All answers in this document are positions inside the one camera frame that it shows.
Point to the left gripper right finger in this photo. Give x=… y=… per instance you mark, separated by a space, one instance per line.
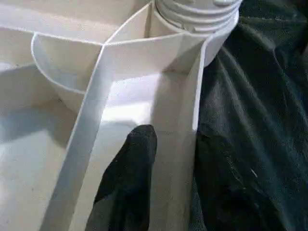
x=228 y=192

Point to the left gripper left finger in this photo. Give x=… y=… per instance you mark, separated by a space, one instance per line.
x=122 y=187

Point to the white plastic table top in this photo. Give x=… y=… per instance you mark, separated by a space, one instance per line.
x=84 y=96

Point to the white plastic table leg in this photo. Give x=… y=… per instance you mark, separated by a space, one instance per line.
x=199 y=12

